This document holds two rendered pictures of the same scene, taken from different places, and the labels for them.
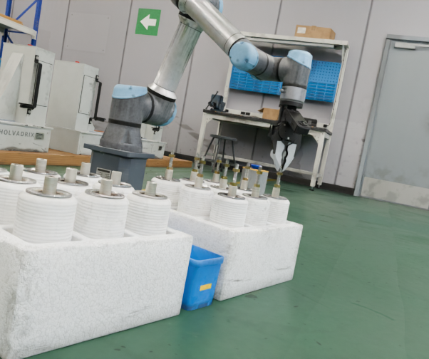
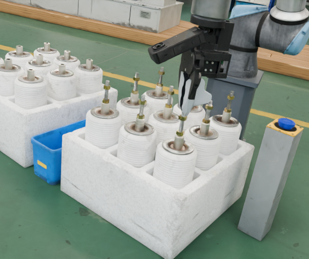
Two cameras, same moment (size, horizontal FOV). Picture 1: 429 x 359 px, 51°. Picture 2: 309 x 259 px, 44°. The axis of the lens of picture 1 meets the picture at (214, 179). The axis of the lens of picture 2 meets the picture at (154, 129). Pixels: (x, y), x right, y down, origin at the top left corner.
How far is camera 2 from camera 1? 1.64 m
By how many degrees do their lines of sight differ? 85
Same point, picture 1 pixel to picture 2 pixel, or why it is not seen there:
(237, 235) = (67, 141)
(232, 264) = (66, 166)
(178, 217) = not seen: hidden behind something
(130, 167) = (213, 88)
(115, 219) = not seen: outside the picture
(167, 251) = (8, 114)
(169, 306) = (16, 155)
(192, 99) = not seen: outside the picture
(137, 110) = (236, 32)
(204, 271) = (38, 150)
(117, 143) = not seen: hidden behind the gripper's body
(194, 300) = (35, 168)
